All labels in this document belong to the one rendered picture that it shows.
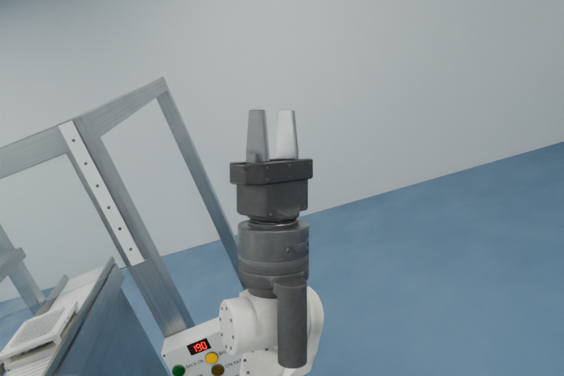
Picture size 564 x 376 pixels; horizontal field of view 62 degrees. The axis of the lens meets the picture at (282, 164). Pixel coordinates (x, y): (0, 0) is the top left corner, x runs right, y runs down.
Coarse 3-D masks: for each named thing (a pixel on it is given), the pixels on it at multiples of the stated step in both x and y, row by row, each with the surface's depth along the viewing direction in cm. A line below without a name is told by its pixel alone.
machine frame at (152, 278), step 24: (120, 96) 140; (144, 96) 157; (168, 96) 203; (96, 120) 103; (120, 120) 121; (168, 120) 206; (96, 144) 98; (192, 144) 211; (192, 168) 212; (120, 192) 101; (216, 216) 219; (144, 240) 104; (144, 264) 104; (144, 288) 106; (168, 288) 107; (168, 312) 108; (168, 336) 109
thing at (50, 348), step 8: (72, 320) 197; (64, 328) 192; (64, 336) 186; (48, 344) 184; (32, 352) 182; (40, 352) 180; (48, 352) 181; (16, 360) 181; (24, 360) 181; (32, 360) 181; (8, 368) 181
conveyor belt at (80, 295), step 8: (80, 288) 234; (88, 288) 230; (64, 296) 232; (72, 296) 228; (80, 296) 224; (56, 304) 226; (64, 304) 223; (80, 304) 216; (40, 360) 180; (48, 360) 177; (16, 368) 180; (24, 368) 178; (32, 368) 176; (40, 368) 173
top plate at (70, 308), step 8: (72, 304) 200; (48, 312) 202; (64, 312) 195; (72, 312) 196; (64, 320) 188; (56, 328) 184; (40, 336) 182; (48, 336) 180; (56, 336) 179; (8, 344) 186; (24, 344) 181; (32, 344) 179; (40, 344) 180; (8, 352) 179; (16, 352) 179; (0, 360) 180
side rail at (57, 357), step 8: (104, 280) 230; (96, 288) 219; (88, 296) 211; (88, 304) 207; (80, 312) 198; (80, 320) 196; (72, 328) 188; (72, 336) 186; (64, 344) 178; (56, 352) 173; (64, 352) 176; (56, 360) 170; (48, 368) 164
